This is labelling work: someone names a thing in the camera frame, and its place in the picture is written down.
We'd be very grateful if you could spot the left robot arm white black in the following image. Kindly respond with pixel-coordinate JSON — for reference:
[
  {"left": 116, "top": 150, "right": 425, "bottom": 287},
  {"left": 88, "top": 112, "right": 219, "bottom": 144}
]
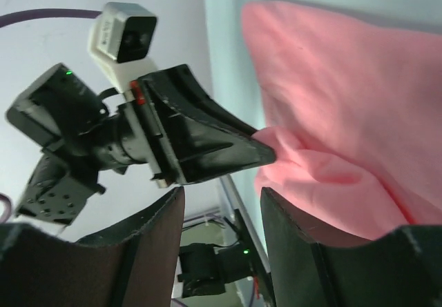
[{"left": 6, "top": 64, "right": 276, "bottom": 226}]

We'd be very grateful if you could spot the pink t shirt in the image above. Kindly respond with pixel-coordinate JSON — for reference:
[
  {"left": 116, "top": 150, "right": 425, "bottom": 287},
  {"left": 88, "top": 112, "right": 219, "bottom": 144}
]
[{"left": 242, "top": 1, "right": 441, "bottom": 240}]

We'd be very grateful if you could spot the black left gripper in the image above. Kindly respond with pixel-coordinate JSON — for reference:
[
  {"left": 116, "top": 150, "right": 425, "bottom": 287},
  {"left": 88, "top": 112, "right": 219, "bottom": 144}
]
[{"left": 99, "top": 64, "right": 276, "bottom": 188}]

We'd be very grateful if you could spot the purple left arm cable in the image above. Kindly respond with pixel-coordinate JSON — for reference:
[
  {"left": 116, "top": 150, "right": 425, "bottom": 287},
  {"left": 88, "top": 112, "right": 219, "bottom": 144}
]
[{"left": 0, "top": 8, "right": 104, "bottom": 28}]

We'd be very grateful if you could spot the aluminium front frame rail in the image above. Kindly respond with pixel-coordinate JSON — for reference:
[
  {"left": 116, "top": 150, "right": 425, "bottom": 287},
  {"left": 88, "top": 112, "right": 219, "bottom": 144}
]
[{"left": 220, "top": 175, "right": 267, "bottom": 255}]

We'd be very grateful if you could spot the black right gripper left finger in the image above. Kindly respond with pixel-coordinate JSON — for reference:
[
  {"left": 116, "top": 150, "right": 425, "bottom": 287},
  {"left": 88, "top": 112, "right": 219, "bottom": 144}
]
[{"left": 1, "top": 187, "right": 185, "bottom": 306}]

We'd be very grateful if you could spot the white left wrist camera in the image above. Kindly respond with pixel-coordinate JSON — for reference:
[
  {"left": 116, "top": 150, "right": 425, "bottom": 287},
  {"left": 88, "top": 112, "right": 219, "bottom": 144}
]
[{"left": 88, "top": 2, "right": 157, "bottom": 94}]

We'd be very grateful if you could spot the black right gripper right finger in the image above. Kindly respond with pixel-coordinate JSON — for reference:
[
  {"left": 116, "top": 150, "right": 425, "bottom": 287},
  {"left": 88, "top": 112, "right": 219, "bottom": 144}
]
[{"left": 260, "top": 188, "right": 441, "bottom": 306}]

